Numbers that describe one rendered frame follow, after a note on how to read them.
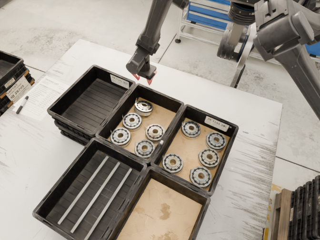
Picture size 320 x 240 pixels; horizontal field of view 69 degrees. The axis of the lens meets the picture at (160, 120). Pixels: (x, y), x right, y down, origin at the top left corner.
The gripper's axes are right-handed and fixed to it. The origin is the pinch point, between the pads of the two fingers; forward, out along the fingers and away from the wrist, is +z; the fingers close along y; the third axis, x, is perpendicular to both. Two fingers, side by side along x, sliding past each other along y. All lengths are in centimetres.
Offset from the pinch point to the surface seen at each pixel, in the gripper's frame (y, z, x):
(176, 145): 25.4, 23.6, -12.0
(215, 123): 38.1, 18.2, 6.8
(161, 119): 11.0, 24.1, -1.8
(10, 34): -240, 111, 66
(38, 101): -67, 36, -21
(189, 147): 31.9, 23.6, -9.6
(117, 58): -48, 39, 38
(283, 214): 109, 93, 9
